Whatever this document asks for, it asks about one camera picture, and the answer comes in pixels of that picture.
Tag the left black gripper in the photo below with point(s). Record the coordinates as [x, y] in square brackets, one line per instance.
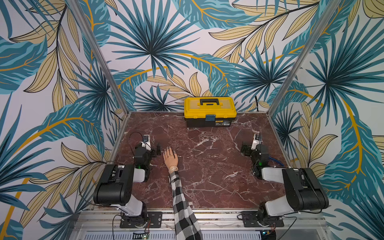
[154, 150]

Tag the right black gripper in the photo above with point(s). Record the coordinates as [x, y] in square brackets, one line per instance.
[246, 150]

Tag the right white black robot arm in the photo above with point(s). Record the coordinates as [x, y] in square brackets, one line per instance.
[303, 191]

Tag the checkered sleeve mannequin forearm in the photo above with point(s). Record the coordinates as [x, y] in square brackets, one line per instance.
[186, 223]

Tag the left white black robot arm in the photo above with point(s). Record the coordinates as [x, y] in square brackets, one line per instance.
[115, 186]

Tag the mannequin hand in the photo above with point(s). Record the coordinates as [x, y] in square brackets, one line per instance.
[171, 159]

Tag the yellow black toolbox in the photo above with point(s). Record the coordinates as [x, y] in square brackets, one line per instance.
[209, 112]

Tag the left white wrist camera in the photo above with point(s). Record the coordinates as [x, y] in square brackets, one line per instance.
[146, 142]

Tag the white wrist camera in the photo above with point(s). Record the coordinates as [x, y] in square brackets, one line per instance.
[146, 142]
[257, 139]

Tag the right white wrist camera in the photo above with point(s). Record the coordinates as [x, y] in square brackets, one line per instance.
[257, 139]

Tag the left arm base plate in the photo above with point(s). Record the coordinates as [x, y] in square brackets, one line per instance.
[152, 220]

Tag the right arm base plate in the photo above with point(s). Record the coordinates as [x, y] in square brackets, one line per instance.
[253, 219]

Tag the right aluminium frame post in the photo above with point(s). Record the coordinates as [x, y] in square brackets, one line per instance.
[319, 28]

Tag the aluminium frame post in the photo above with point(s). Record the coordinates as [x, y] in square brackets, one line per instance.
[319, 28]
[90, 37]

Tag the left aluminium frame post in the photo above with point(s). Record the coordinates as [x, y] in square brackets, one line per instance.
[90, 37]

